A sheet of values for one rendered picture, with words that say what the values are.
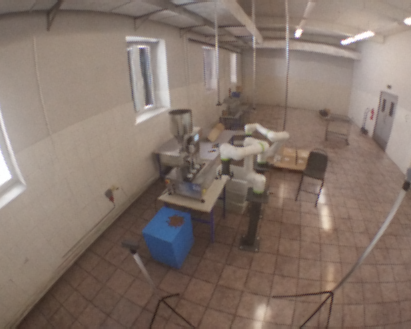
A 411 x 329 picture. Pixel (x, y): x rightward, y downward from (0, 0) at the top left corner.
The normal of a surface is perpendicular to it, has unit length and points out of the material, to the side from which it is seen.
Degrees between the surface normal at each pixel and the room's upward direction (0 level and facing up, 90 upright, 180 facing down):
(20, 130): 90
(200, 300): 0
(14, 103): 90
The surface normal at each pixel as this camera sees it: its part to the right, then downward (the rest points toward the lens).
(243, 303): -0.04, -0.87
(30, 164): 0.93, 0.14
